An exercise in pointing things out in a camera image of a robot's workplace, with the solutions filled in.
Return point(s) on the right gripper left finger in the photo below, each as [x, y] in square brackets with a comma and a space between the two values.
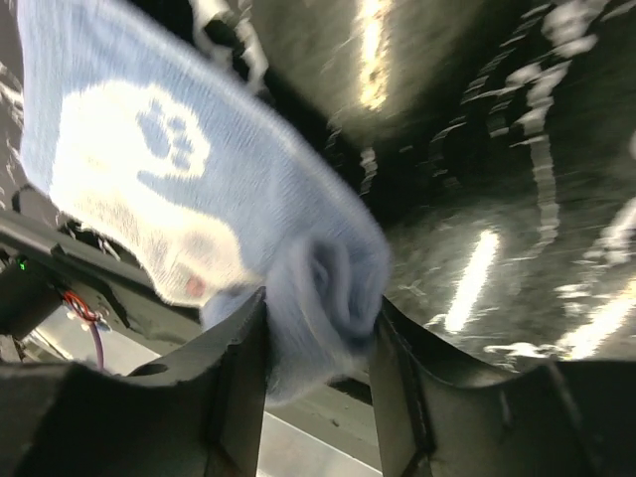
[195, 412]

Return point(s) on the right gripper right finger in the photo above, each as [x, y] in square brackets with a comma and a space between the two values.
[441, 412]

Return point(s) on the light blue towel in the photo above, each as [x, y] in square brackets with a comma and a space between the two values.
[129, 131]

